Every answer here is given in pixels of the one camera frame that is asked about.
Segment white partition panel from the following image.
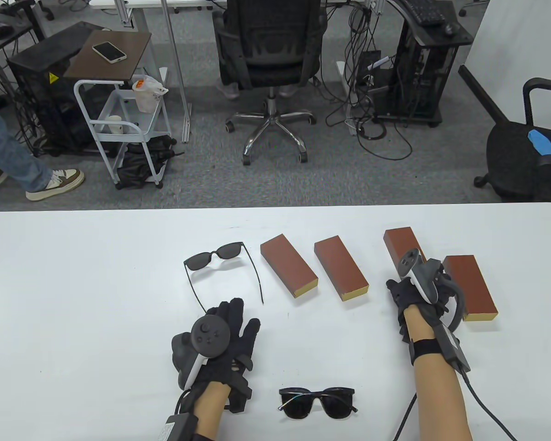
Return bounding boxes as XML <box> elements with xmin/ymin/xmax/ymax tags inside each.
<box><xmin>459</xmin><ymin>0</ymin><xmax>551</xmax><ymax>138</ymax></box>

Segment black keyboard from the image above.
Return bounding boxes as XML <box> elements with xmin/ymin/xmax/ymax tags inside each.
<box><xmin>400</xmin><ymin>0</ymin><xmax>446</xmax><ymax>26</ymax></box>

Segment brown side table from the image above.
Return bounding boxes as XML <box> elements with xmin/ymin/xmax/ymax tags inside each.
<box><xmin>64</xmin><ymin>30</ymin><xmax>152</xmax><ymax>90</ymax></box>

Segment white smartphone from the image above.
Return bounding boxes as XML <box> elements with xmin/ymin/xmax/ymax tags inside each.
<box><xmin>92</xmin><ymin>41</ymin><xmax>127</xmax><ymax>63</ymax></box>

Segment white utility cart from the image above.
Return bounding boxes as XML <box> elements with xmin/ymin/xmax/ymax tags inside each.
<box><xmin>73</xmin><ymin>73</ymin><xmax>173</xmax><ymax>190</ymax></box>

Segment person's right forearm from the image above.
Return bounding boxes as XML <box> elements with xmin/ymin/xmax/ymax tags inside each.
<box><xmin>403</xmin><ymin>305</ymin><xmax>473</xmax><ymax>441</ymax></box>

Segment black computer desk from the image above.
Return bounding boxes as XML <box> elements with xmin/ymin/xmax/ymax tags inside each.
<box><xmin>374</xmin><ymin>0</ymin><xmax>473</xmax><ymax>128</ymax></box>

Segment person's left forearm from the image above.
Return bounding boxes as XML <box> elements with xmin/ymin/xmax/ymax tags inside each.
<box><xmin>193</xmin><ymin>381</ymin><xmax>232</xmax><ymax>437</ymax></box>

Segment black computer tower yellow sticker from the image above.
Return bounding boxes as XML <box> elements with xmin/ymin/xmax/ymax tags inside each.
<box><xmin>7</xmin><ymin>21</ymin><xmax>102</xmax><ymax>154</ymax></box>

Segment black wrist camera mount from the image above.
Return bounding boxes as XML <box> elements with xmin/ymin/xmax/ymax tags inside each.
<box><xmin>225</xmin><ymin>367</ymin><xmax>253</xmax><ymax>414</ymax></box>

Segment black sunglasses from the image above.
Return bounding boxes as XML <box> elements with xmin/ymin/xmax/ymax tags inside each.
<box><xmin>278</xmin><ymin>387</ymin><xmax>359</xmax><ymax>420</ymax></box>
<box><xmin>184</xmin><ymin>242</ymin><xmax>264</xmax><ymax>317</ymax></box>

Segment brown sliding storage box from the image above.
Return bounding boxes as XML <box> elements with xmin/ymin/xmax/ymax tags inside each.
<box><xmin>383</xmin><ymin>226</ymin><xmax>427</xmax><ymax>278</ymax></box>
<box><xmin>314</xmin><ymin>236</ymin><xmax>369</xmax><ymax>302</ymax></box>
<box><xmin>442</xmin><ymin>255</ymin><xmax>500</xmax><ymax>321</ymax></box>
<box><xmin>260</xmin><ymin>233</ymin><xmax>319</xmax><ymax>299</ymax></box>

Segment white plastic bag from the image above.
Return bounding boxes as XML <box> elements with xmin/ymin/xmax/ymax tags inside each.
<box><xmin>132</xmin><ymin>75</ymin><xmax>169</xmax><ymax>113</ymax></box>

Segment person's left hand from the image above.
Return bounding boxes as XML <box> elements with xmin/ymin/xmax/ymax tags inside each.
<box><xmin>171</xmin><ymin>298</ymin><xmax>261</xmax><ymax>401</ymax></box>

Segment black floor cables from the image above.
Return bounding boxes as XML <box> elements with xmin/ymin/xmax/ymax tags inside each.
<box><xmin>0</xmin><ymin>46</ymin><xmax>42</xmax><ymax>161</ymax></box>
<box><xmin>324</xmin><ymin>0</ymin><xmax>414</xmax><ymax>161</ymax></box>

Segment white grey hand controller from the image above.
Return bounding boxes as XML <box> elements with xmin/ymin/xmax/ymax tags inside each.
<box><xmin>171</xmin><ymin>315</ymin><xmax>231</xmax><ymax>390</ymax></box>
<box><xmin>399</xmin><ymin>248</ymin><xmax>444</xmax><ymax>304</ymax></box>

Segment black forearm sensor pack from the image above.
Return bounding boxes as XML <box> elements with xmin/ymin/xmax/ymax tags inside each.
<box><xmin>158</xmin><ymin>413</ymin><xmax>199</xmax><ymax>441</ymax></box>
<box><xmin>411</xmin><ymin>322</ymin><xmax>472</xmax><ymax>373</ymax></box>

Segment black office chair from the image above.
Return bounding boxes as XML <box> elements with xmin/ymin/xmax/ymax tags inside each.
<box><xmin>474</xmin><ymin>77</ymin><xmax>551</xmax><ymax>207</ymax></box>
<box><xmin>213</xmin><ymin>0</ymin><xmax>327</xmax><ymax>166</ymax></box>

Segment black bag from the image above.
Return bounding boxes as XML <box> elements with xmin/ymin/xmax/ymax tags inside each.
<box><xmin>116</xmin><ymin>135</ymin><xmax>184</xmax><ymax>189</ymax></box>

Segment person's right hand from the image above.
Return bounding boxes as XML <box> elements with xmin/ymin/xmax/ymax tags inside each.
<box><xmin>386</xmin><ymin>273</ymin><xmax>456</xmax><ymax>343</ymax></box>

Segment blue cloth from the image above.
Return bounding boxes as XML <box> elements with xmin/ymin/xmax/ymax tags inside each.
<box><xmin>527</xmin><ymin>129</ymin><xmax>551</xmax><ymax>177</ymax></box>

